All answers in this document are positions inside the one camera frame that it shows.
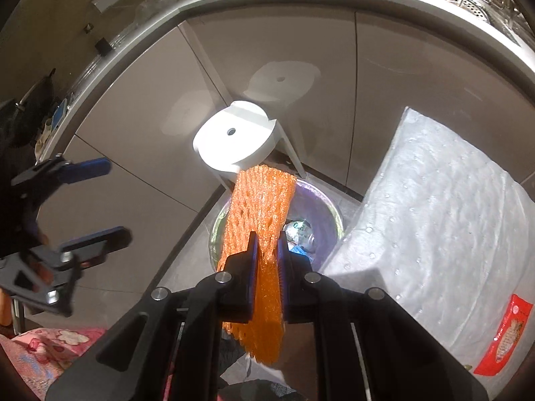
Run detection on red snack packet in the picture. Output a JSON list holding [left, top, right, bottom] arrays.
[[473, 293, 525, 376]]

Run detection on beige kitchen cabinet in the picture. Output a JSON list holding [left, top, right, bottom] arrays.
[[35, 6, 535, 301]]

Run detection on pink floral printed cloth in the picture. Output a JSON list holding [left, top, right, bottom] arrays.
[[0, 326, 107, 401]]

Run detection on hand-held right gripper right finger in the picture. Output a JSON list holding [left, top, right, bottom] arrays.
[[277, 232, 492, 401]]

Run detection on black hanging pan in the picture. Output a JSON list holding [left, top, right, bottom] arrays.
[[17, 69, 57, 147]]

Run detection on person's left hand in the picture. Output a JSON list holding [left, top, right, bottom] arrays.
[[32, 259, 55, 285]]

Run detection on orange foam fruit net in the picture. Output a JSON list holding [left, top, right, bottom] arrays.
[[216, 165, 298, 366]]

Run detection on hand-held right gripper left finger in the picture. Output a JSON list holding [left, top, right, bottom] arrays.
[[45, 231, 259, 401]]

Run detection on white round stool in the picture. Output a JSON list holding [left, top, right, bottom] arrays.
[[192, 100, 306, 193]]

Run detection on round metal trash bin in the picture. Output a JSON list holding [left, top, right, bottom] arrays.
[[208, 177, 344, 276]]

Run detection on crumpled silver foil wrapper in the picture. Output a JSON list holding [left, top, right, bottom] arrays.
[[283, 219, 314, 251]]

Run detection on metal sink strainer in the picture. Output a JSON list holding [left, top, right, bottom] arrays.
[[435, 0, 490, 21]]

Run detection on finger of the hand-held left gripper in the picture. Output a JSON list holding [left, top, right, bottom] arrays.
[[0, 226, 132, 316], [10, 156, 111, 188]]

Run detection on white dimpled padded mat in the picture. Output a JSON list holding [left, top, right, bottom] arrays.
[[320, 106, 535, 385]]

